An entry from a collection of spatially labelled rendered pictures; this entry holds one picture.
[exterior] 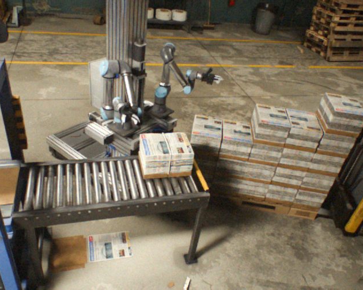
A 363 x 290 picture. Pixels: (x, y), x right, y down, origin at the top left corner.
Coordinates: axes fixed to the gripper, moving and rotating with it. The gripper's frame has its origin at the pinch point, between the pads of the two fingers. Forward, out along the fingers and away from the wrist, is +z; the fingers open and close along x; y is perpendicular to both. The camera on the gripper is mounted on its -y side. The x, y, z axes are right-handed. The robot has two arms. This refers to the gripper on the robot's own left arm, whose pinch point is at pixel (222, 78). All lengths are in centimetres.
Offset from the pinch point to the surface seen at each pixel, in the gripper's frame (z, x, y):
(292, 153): 80, 39, 40
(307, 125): 86, 25, 14
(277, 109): 58, 8, 16
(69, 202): -78, 163, 22
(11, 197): -115, 171, 21
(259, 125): 43, 40, 16
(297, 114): 78, 8, 17
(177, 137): -23, 89, 8
